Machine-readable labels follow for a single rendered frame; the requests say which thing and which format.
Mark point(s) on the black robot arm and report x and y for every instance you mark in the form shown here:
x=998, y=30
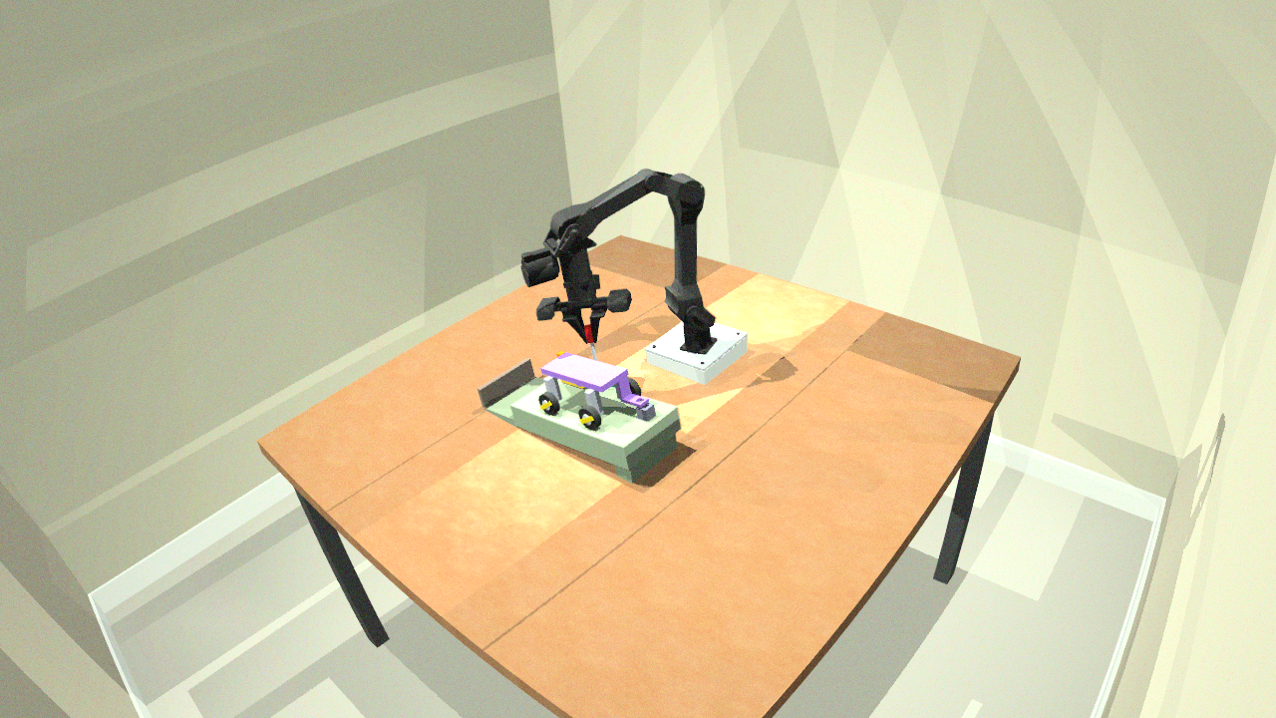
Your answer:
x=572, y=226

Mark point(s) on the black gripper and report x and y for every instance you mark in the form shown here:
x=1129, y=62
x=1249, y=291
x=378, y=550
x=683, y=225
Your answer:
x=581, y=294

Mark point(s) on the pale green ramp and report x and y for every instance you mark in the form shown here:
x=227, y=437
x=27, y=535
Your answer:
x=632, y=439

